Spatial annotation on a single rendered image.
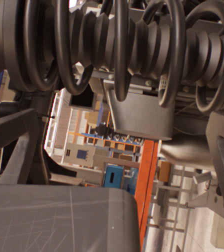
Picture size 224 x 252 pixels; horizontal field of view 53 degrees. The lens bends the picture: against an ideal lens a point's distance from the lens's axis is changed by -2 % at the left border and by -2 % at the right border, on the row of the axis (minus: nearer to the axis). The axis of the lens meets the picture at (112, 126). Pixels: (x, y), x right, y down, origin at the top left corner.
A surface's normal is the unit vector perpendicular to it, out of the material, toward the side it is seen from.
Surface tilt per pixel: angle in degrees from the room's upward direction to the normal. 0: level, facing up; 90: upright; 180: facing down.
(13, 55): 96
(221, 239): 90
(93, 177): 90
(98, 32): 56
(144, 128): 90
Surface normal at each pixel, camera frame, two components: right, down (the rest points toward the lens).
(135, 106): -0.08, 0.26
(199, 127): -0.02, -0.10
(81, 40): -0.62, 0.22
